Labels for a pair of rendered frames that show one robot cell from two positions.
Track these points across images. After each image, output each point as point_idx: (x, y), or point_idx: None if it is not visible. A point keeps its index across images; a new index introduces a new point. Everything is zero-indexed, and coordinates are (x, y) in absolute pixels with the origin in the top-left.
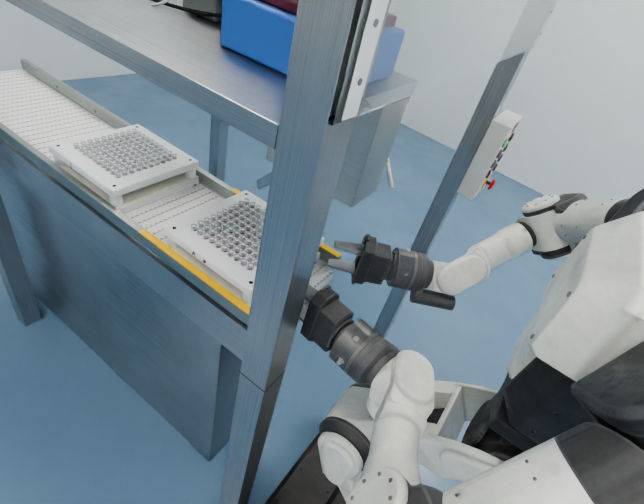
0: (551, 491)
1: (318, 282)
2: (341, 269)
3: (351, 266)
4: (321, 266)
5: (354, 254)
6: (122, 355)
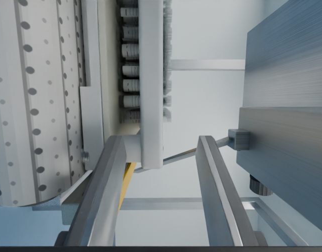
0: None
1: (36, 116)
2: (100, 174)
3: (103, 238)
4: (72, 166)
5: (223, 206)
6: None
